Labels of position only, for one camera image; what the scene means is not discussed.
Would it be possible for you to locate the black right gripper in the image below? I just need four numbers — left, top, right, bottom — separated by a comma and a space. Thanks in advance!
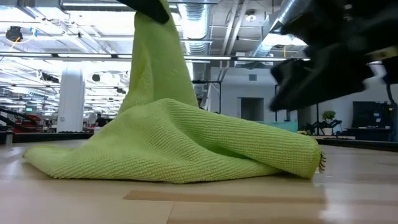
269, 0, 398, 112

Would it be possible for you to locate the lime green microfiber towel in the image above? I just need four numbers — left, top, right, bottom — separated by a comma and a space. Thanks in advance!
23, 0, 327, 184

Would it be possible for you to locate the teal translucent plastic basket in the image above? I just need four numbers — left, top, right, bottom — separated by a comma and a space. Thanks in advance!
256, 120, 299, 134

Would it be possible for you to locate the small background potted plant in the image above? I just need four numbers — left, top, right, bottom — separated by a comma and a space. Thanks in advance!
322, 110, 336, 136

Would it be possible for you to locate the dark background workstation desk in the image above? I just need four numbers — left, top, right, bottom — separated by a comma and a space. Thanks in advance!
346, 101, 398, 142

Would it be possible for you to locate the white square pillar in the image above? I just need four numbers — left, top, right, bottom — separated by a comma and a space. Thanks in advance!
56, 67, 86, 133

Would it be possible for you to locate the person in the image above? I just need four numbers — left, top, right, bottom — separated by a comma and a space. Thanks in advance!
94, 113, 108, 128

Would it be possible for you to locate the silver air duct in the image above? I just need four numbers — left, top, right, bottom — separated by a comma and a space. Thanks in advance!
251, 0, 312, 58
178, 2, 214, 57

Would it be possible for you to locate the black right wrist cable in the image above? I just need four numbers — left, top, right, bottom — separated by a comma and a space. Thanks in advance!
385, 83, 398, 108

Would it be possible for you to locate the ceiling strip light rail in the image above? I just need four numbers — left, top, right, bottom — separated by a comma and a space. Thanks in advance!
0, 52, 133, 62
183, 55, 312, 63

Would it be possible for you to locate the black ceiling cable reel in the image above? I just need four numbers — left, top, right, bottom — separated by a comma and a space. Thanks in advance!
4, 26, 24, 43

